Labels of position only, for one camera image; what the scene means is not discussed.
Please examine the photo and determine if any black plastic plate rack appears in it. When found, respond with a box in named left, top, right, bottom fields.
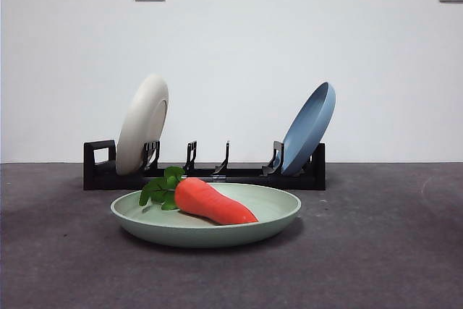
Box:
left=83, top=139, right=326, bottom=191

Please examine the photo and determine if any orange toy carrot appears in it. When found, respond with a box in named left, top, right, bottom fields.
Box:
left=139, top=166, right=260, bottom=226

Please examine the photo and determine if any blue plate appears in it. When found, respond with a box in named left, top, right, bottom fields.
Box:
left=281, top=81, right=336, bottom=176

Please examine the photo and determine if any cream white plate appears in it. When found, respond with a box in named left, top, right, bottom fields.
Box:
left=115, top=72, right=170, bottom=176

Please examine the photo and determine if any pale green plate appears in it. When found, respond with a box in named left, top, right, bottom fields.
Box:
left=110, top=182, right=302, bottom=249

